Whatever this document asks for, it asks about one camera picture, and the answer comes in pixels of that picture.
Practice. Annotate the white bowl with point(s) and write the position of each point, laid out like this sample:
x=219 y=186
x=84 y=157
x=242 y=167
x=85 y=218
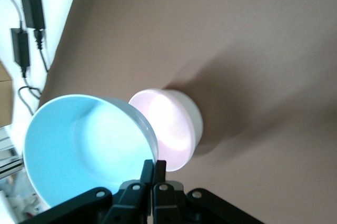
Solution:
x=196 y=118

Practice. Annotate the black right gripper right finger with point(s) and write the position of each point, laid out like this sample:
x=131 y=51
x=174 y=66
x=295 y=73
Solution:
x=168 y=203

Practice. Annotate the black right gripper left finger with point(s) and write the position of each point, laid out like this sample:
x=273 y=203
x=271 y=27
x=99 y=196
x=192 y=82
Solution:
x=131 y=200

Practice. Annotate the blue bowl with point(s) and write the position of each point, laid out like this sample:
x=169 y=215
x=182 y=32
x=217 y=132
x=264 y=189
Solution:
x=79 y=142

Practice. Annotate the aluminium frame profile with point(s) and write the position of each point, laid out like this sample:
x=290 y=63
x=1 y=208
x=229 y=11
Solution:
x=8 y=153

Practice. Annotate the small black power adapter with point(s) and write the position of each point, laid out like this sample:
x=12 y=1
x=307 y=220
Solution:
x=20 y=47

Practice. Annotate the brown table cover sheet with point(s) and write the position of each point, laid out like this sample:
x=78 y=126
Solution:
x=210 y=37

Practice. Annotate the large black power adapter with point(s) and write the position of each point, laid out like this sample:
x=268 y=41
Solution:
x=33 y=5

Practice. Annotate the brown cardboard box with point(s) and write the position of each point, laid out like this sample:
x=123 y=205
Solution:
x=5 y=97

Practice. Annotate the pink bowl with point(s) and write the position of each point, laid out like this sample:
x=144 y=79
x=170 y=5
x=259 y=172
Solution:
x=171 y=134

